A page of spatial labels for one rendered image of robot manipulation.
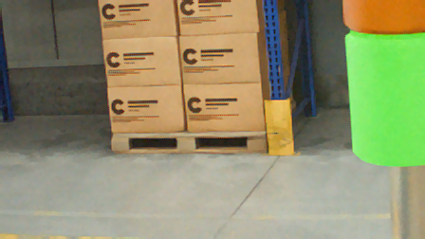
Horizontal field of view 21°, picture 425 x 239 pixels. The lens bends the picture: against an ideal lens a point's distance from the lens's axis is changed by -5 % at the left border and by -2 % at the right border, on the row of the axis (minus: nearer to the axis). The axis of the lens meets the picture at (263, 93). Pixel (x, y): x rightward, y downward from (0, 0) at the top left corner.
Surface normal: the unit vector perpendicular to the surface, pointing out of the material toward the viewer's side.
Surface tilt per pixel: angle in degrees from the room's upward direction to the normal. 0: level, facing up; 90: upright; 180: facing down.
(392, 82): 90
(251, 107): 90
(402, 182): 90
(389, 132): 90
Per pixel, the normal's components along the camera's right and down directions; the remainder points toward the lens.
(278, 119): -0.24, 0.24
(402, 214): -0.48, 0.23
